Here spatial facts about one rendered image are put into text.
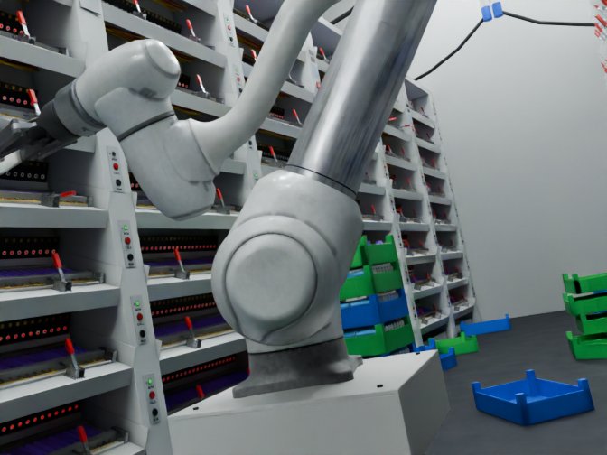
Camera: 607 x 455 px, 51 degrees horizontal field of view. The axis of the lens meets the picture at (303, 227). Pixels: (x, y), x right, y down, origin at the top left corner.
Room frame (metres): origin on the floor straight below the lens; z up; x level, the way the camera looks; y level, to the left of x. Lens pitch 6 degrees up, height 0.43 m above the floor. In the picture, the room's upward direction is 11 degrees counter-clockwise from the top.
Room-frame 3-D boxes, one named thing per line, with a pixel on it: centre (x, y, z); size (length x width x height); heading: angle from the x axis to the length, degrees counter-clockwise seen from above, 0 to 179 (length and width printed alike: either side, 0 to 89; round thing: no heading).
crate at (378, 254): (1.89, -0.08, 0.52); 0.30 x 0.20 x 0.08; 59
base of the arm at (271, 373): (1.05, 0.04, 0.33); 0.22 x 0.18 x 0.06; 170
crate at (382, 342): (1.89, -0.08, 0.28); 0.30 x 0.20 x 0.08; 59
